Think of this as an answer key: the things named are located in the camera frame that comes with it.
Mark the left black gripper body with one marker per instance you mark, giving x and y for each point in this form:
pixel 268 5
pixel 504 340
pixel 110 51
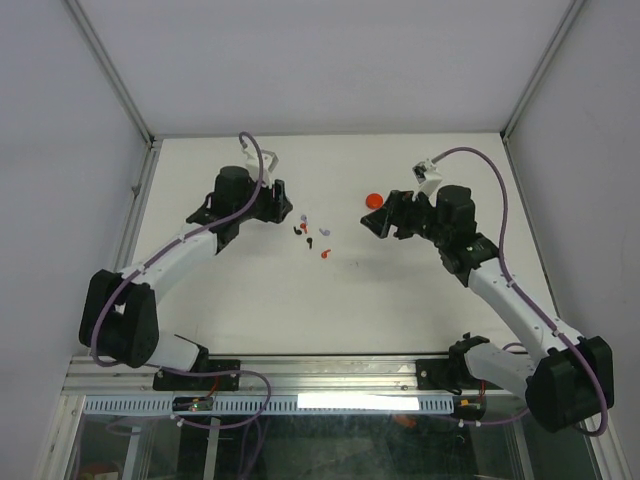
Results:
pixel 262 205

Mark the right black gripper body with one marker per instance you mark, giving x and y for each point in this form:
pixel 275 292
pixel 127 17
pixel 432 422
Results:
pixel 420 221

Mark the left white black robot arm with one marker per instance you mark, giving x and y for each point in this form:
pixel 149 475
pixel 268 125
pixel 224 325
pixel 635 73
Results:
pixel 120 319

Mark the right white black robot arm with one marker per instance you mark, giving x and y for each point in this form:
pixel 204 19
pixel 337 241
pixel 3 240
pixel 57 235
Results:
pixel 563 376

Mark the red round charging case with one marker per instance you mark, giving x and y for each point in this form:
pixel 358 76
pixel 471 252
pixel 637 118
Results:
pixel 374 201

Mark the small electronics board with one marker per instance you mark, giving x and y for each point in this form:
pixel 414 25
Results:
pixel 193 404

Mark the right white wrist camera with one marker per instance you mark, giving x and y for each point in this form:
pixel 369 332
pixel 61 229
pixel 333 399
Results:
pixel 427 176

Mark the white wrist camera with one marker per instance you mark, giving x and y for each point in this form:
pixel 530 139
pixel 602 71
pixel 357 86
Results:
pixel 427 176
pixel 261 169

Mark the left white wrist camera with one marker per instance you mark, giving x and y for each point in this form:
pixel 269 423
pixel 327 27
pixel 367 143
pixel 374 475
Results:
pixel 261 169

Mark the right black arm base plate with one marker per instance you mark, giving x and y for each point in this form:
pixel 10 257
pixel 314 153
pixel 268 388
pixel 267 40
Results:
pixel 443 374

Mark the aluminium mounting rail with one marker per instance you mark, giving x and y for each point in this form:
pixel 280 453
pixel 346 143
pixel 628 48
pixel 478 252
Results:
pixel 282 375

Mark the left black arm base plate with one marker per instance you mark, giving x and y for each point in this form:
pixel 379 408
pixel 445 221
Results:
pixel 221 373

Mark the right aluminium frame post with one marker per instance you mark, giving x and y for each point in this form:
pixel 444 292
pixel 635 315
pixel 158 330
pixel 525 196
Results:
pixel 542 67

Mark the aluminium frame post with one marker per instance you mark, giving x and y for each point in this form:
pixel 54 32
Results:
pixel 95 45
pixel 542 67

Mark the white slotted cable duct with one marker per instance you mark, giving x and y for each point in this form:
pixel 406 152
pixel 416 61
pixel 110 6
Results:
pixel 304 403

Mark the left aluminium frame post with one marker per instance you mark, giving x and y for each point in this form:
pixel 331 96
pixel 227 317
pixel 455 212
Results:
pixel 95 45

